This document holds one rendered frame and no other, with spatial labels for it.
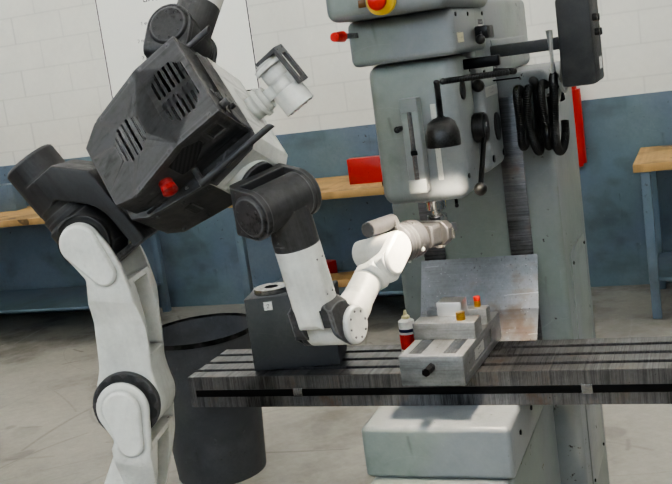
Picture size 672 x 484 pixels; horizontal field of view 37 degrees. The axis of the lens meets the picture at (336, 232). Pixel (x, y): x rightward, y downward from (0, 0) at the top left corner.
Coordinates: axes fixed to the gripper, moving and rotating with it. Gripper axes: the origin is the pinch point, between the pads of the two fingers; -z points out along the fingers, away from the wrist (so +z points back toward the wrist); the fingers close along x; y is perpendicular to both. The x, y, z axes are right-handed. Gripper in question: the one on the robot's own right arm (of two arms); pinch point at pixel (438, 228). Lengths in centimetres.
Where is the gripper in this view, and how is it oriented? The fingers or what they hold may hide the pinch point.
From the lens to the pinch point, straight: 236.9
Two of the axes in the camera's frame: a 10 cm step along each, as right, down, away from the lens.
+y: 1.3, 9.8, 1.6
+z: -6.0, 2.0, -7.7
